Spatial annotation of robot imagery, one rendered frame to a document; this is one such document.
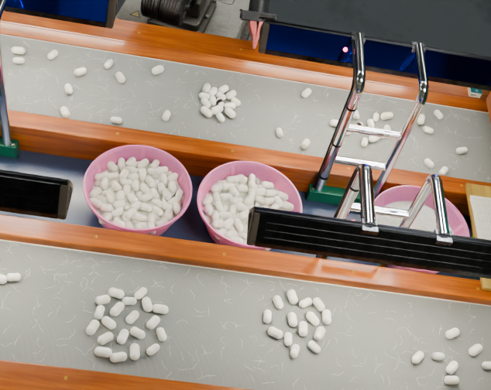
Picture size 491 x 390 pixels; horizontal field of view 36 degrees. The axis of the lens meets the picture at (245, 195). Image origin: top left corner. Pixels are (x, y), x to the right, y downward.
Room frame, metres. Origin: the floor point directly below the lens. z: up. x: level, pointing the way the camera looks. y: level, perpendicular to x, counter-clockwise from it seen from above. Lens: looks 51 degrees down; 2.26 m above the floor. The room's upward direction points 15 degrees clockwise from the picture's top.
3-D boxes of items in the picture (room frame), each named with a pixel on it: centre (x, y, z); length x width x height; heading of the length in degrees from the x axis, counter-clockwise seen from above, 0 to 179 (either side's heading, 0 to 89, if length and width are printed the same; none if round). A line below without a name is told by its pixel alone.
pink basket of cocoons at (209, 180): (1.17, -0.02, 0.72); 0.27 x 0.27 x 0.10
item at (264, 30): (1.49, -0.24, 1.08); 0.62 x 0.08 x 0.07; 99
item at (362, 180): (1.02, -0.31, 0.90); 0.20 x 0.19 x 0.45; 99
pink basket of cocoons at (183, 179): (1.13, 0.26, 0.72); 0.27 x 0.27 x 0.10
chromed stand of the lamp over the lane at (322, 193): (1.41, -0.25, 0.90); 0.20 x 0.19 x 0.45; 99
